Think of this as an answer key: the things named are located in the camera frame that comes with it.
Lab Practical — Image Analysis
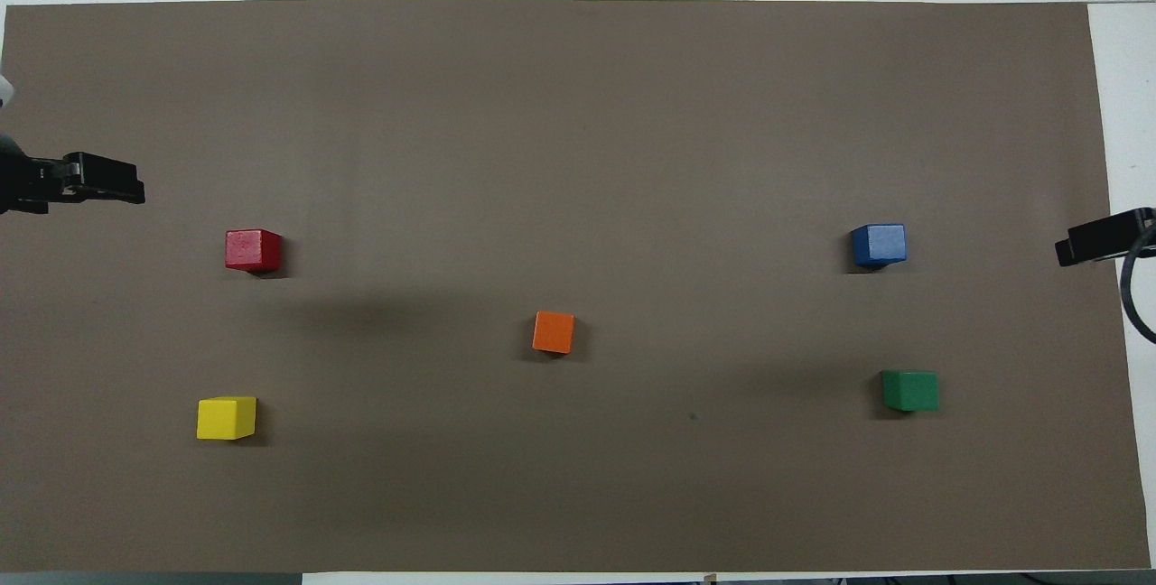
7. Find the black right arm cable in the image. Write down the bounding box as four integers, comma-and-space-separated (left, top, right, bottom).
1120, 222, 1156, 344

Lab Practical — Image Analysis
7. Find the orange wooden block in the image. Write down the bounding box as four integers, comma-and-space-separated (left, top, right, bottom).
532, 311, 576, 355

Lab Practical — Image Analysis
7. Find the yellow wooden block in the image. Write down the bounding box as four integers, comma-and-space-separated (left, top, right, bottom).
196, 396, 258, 441

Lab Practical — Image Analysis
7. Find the brown paper table mat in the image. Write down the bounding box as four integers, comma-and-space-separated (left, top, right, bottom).
0, 0, 1152, 574

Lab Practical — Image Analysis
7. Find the red wooden block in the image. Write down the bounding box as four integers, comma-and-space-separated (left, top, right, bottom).
225, 228, 283, 274

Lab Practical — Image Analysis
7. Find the blue wooden block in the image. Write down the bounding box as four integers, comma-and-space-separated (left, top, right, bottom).
851, 223, 907, 268

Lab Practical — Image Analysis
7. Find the green wooden block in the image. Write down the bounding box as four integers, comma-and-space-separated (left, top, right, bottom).
881, 370, 940, 413

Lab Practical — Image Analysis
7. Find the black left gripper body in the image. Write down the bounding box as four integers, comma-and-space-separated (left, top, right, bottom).
0, 135, 70, 214

